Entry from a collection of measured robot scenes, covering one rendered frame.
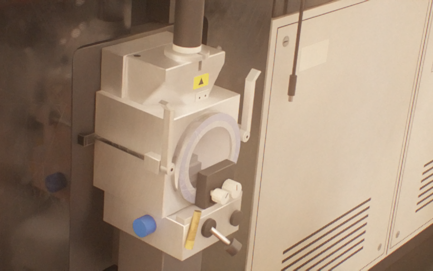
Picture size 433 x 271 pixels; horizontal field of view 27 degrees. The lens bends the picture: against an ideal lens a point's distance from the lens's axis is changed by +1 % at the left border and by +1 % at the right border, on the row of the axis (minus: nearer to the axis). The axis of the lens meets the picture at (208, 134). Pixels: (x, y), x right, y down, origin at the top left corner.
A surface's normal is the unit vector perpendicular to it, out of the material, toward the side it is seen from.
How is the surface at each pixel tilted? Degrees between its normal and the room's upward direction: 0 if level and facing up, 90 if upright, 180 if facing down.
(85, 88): 90
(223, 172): 90
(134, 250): 90
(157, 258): 90
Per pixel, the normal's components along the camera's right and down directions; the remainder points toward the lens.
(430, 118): 0.77, 0.30
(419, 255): 0.07, -0.91
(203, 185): -0.64, 0.26
